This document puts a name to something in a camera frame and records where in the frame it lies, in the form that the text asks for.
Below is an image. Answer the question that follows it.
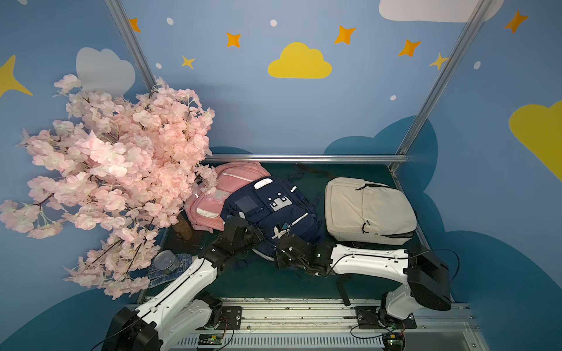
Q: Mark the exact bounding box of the pink backpack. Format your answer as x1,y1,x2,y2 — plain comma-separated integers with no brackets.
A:
184,162,270,233

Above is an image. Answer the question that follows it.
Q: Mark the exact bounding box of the navy blue backpack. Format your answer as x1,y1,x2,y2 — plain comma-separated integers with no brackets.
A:
220,163,335,307

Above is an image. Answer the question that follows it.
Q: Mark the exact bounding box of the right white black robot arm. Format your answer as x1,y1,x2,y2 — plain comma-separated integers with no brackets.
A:
275,235,452,326

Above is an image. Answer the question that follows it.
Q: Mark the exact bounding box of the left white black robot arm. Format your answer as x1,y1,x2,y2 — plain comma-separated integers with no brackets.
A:
98,217,264,350

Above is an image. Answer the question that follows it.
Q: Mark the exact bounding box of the beige backpack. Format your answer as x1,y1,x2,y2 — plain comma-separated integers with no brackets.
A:
325,177,417,245

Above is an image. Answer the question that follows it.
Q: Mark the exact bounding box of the rear horizontal aluminium bar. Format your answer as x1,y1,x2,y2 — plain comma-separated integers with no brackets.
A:
206,154,408,165

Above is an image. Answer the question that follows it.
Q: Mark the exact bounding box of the blue patterned cloth item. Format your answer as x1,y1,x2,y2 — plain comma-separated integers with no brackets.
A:
147,254,193,289

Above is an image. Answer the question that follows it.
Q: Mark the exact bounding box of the left green circuit board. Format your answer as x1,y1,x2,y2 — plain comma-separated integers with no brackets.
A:
197,334,224,348

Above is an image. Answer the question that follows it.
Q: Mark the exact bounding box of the green circuit board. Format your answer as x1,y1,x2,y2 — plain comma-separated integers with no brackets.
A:
381,333,405,351
197,334,224,348

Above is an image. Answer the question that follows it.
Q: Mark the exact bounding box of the pink cherry blossom tree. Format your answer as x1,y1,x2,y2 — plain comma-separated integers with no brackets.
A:
1,75,217,298

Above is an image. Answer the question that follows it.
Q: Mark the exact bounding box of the right green circuit board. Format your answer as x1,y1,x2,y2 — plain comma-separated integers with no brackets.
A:
381,333,405,351

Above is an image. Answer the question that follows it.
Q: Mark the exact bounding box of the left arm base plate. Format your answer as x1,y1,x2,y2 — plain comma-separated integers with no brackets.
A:
198,307,243,331

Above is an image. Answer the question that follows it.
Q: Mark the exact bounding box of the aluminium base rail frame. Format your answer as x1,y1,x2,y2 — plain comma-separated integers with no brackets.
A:
169,298,489,350

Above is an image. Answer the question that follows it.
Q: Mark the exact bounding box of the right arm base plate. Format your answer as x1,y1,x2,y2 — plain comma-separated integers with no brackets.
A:
354,306,417,331

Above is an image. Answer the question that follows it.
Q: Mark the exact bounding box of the right side floor rail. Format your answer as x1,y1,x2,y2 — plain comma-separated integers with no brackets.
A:
391,165,460,284

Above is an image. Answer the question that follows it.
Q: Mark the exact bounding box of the left aluminium frame post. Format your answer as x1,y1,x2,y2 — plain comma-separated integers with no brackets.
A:
104,0,156,91

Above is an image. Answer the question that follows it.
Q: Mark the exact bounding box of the aluminium frame post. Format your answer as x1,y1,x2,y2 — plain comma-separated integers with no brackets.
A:
396,0,493,158
104,0,156,91

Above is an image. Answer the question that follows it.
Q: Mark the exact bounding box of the right aluminium frame post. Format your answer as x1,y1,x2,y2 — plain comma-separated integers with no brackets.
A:
396,0,493,158

